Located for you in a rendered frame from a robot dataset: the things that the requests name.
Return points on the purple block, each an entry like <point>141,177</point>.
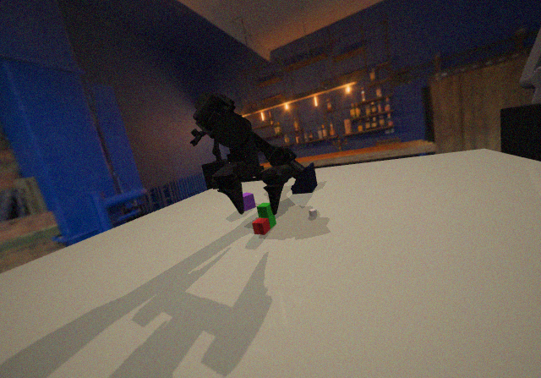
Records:
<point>248,201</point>

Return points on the red block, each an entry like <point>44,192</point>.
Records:
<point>261,226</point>

